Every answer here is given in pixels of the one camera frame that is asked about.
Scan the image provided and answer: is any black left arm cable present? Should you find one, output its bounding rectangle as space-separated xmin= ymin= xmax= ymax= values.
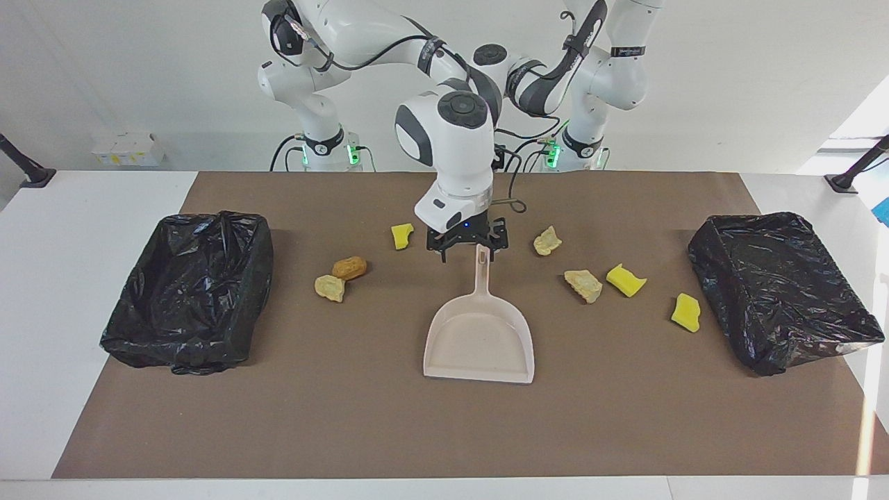
xmin=510 ymin=0 xmax=612 ymax=115

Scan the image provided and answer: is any black base cable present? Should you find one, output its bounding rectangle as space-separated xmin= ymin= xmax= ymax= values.
xmin=269 ymin=134 xmax=308 ymax=172

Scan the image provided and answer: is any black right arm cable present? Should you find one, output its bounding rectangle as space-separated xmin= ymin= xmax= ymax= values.
xmin=274 ymin=14 xmax=487 ymax=91

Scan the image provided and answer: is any brown potato-shaped lump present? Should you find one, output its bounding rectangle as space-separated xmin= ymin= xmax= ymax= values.
xmin=331 ymin=256 xmax=368 ymax=281

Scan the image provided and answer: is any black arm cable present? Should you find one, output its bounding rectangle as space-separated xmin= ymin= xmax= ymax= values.
xmin=510 ymin=0 xmax=612 ymax=115
xmin=274 ymin=14 xmax=487 ymax=91

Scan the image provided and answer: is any bin lined with black bag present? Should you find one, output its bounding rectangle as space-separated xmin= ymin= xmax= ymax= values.
xmin=99 ymin=210 xmax=274 ymax=376
xmin=688 ymin=211 xmax=886 ymax=378

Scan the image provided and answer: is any brown paper table mat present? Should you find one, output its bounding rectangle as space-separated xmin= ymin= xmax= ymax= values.
xmin=52 ymin=172 xmax=889 ymax=480

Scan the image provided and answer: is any large white cardboard box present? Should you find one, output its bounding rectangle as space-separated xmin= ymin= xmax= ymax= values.
xmin=111 ymin=132 xmax=166 ymax=167

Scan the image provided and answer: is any beige plastic dustpan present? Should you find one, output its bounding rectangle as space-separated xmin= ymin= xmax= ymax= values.
xmin=423 ymin=243 xmax=535 ymax=385

